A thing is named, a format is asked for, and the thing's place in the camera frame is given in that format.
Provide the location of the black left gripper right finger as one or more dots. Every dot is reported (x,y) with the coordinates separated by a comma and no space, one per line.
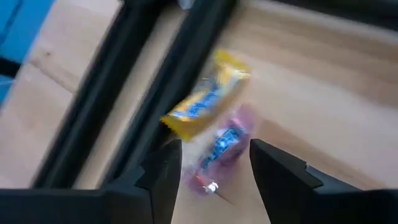
(280,180)

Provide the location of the black aluminium table frame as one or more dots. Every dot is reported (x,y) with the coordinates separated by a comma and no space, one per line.
(174,81)

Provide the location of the yellow candy bar blue print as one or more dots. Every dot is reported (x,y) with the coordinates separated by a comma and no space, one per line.
(202,99)

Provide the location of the pink clear candy wrapper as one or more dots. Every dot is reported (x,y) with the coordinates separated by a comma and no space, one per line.
(224,146)

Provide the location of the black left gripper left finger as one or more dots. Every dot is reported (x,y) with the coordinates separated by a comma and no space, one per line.
(164,174)

